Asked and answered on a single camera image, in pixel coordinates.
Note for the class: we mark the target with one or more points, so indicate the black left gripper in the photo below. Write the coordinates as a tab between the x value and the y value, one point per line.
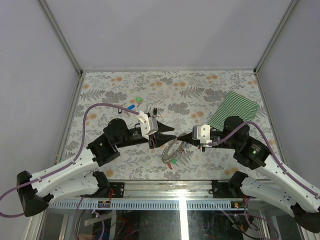
161	138

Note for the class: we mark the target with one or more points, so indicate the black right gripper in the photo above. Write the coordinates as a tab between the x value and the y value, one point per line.
188	138

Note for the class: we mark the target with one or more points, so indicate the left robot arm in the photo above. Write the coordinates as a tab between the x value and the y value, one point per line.
79	175

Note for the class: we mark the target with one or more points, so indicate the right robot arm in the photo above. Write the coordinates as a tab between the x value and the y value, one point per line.
293	194

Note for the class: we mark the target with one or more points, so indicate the floral table mat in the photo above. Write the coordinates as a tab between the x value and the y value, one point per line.
183	99

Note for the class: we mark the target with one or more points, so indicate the blue key tag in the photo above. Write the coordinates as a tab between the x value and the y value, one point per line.
131	107

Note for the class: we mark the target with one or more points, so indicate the green key tag far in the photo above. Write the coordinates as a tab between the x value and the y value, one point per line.
139	100

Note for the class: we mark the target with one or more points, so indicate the green striped cloth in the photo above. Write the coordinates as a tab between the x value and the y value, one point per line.
232	105

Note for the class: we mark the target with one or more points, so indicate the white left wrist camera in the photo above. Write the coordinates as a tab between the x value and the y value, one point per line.
148	124

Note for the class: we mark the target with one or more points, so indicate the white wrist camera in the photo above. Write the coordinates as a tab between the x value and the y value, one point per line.
202	133
148	124

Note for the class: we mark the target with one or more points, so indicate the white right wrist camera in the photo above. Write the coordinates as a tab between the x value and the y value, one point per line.
202	133

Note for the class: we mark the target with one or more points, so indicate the aluminium front rail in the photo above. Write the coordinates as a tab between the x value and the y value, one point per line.
161	195

